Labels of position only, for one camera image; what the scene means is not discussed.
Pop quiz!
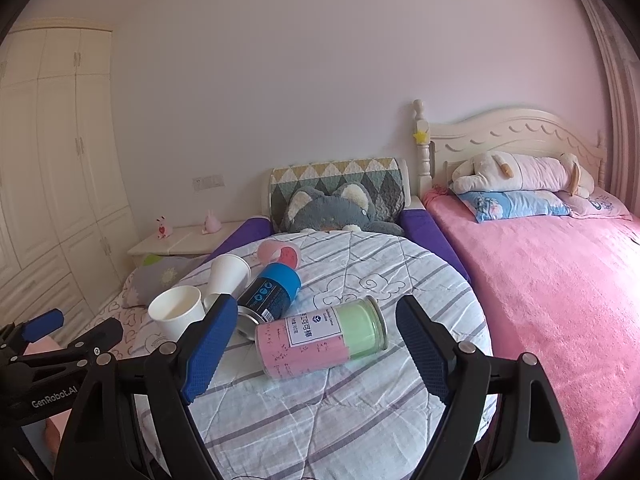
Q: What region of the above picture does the cream wardrobe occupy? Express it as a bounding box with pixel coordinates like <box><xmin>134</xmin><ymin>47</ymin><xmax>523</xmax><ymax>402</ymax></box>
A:
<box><xmin>0</xmin><ymin>17</ymin><xmax>138</xmax><ymax>331</ymax></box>

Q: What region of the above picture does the grey sun print cushion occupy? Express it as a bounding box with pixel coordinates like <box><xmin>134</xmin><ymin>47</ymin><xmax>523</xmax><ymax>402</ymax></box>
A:
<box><xmin>122</xmin><ymin>254</ymin><xmax>208</xmax><ymax>308</ymax></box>

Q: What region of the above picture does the blue and black cup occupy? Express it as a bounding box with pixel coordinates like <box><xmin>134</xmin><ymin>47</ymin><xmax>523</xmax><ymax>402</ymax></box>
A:
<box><xmin>235</xmin><ymin>261</ymin><xmax>302</xmax><ymax>346</ymax></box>

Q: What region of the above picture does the pink blanket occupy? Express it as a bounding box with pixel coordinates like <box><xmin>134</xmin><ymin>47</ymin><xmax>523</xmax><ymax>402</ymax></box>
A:
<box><xmin>422</xmin><ymin>187</ymin><xmax>640</xmax><ymax>480</ymax></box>

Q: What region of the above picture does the white and pink plush toy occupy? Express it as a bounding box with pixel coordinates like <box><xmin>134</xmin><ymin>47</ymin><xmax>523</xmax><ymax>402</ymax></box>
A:
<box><xmin>450</xmin><ymin>151</ymin><xmax>596</xmax><ymax>198</ymax></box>

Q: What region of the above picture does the heart print bed sheet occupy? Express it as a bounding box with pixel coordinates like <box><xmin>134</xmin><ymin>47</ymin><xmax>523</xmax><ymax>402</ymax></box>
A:
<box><xmin>75</xmin><ymin>280</ymin><xmax>171</xmax><ymax>361</ymax></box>

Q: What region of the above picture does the pink printed pillow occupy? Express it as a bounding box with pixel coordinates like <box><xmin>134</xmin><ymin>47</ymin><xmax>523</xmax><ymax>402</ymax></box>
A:
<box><xmin>560</xmin><ymin>187</ymin><xmax>633</xmax><ymax>220</ymax></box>

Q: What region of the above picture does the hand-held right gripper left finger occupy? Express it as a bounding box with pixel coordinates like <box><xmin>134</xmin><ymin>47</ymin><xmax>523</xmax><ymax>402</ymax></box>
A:
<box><xmin>54</xmin><ymin>294</ymin><xmax>240</xmax><ymax>480</ymax></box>

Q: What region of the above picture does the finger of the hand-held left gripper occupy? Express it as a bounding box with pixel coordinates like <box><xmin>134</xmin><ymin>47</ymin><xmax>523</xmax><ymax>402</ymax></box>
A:
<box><xmin>0</xmin><ymin>308</ymin><xmax>66</xmax><ymax>358</ymax></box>
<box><xmin>10</xmin><ymin>317</ymin><xmax>125</xmax><ymax>367</ymax></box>

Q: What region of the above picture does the blue cartoon pillow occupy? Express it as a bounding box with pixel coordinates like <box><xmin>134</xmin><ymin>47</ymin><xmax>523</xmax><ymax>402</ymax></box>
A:
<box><xmin>457</xmin><ymin>190</ymin><xmax>573</xmax><ymax>223</ymax></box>

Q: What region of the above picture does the pale patterned curtain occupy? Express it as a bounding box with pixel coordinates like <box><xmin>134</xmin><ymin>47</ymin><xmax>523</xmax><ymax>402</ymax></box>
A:
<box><xmin>572</xmin><ymin>0</ymin><xmax>640</xmax><ymax>241</ymax></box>

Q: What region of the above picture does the grey plush cat pillow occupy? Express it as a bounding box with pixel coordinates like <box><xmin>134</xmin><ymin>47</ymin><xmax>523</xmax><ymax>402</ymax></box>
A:
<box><xmin>279</xmin><ymin>183</ymin><xmax>406</xmax><ymax>236</ymax></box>

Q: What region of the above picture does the purple bed bumper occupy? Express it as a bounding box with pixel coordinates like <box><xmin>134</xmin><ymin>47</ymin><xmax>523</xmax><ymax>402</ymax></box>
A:
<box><xmin>400</xmin><ymin>209</ymin><xmax>473</xmax><ymax>286</ymax></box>
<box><xmin>212</xmin><ymin>217</ymin><xmax>273</xmax><ymax>261</ymax></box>

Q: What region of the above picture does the pink and green glass cup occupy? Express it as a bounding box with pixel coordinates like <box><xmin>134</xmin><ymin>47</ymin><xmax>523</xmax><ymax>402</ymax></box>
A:
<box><xmin>255</xmin><ymin>296</ymin><xmax>390</xmax><ymax>378</ymax></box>

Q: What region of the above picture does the white paper cup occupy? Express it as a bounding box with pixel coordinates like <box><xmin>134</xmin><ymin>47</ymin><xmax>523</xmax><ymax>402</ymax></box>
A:
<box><xmin>202</xmin><ymin>254</ymin><xmax>252</xmax><ymax>311</ymax></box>
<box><xmin>148</xmin><ymin>286</ymin><xmax>207</xmax><ymax>343</ymax></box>

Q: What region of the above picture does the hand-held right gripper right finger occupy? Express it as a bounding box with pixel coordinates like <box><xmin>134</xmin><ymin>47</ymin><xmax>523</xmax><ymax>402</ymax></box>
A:
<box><xmin>395</xmin><ymin>295</ymin><xmax>593</xmax><ymax>480</ymax></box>

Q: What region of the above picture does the cream bed headboard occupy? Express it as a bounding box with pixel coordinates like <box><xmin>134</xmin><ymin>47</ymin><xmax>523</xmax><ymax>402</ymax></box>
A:
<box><xmin>412</xmin><ymin>100</ymin><xmax>608</xmax><ymax>196</ymax></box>

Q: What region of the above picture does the cream nightstand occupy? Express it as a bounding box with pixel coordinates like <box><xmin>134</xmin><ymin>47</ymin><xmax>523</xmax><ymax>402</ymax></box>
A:
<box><xmin>127</xmin><ymin>220</ymin><xmax>246</xmax><ymax>266</ymax></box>

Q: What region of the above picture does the diamond pattern quilted cover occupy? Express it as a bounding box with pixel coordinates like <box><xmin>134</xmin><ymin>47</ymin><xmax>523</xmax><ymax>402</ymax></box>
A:
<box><xmin>269</xmin><ymin>158</ymin><xmax>408</xmax><ymax>221</ymax></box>

